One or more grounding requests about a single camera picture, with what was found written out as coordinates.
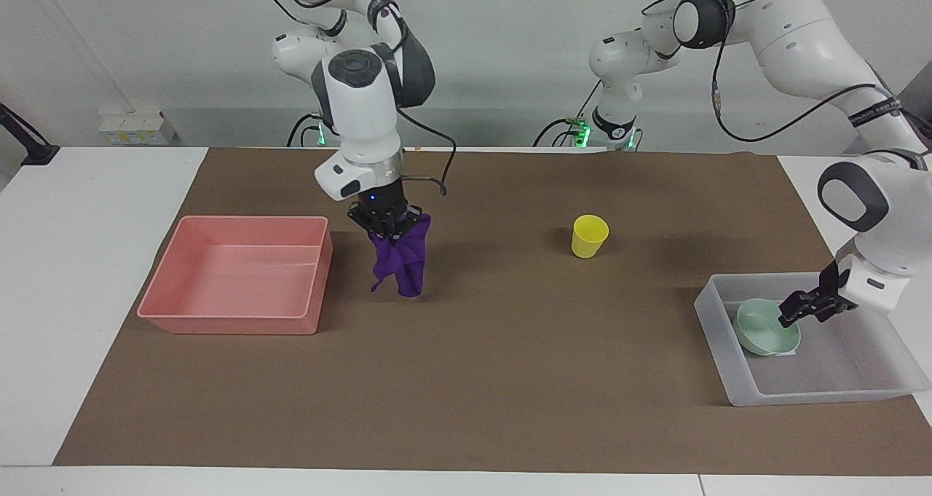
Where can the yellow plastic cup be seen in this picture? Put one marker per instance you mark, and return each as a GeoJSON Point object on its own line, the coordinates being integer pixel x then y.
{"type": "Point", "coordinates": [588, 238]}

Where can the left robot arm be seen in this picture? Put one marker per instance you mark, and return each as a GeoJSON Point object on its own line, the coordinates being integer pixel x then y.
{"type": "Point", "coordinates": [801, 44]}

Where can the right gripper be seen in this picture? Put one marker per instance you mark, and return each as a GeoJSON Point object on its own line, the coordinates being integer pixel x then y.
{"type": "Point", "coordinates": [380, 194]}

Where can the pink plastic bin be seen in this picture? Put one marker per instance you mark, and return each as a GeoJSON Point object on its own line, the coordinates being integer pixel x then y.
{"type": "Point", "coordinates": [240, 277]}

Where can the white wall socket box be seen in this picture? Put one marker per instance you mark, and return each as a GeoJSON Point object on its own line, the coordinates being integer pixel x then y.
{"type": "Point", "coordinates": [135, 128]}

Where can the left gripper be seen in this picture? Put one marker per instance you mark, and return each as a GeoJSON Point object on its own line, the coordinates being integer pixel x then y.
{"type": "Point", "coordinates": [831, 285]}

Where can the purple cloth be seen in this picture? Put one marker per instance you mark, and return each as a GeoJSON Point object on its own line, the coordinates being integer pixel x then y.
{"type": "Point", "coordinates": [405, 257]}

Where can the pale green bowl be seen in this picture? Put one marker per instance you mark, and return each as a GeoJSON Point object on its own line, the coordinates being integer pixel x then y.
{"type": "Point", "coordinates": [764, 332]}

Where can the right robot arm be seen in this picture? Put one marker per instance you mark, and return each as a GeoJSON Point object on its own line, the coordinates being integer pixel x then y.
{"type": "Point", "coordinates": [360, 110]}

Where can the black stand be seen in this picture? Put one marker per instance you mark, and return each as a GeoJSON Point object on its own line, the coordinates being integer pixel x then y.
{"type": "Point", "coordinates": [29, 143]}
{"type": "Point", "coordinates": [919, 92]}

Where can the translucent white plastic bin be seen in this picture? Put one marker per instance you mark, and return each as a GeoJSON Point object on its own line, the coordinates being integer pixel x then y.
{"type": "Point", "coordinates": [837, 368]}

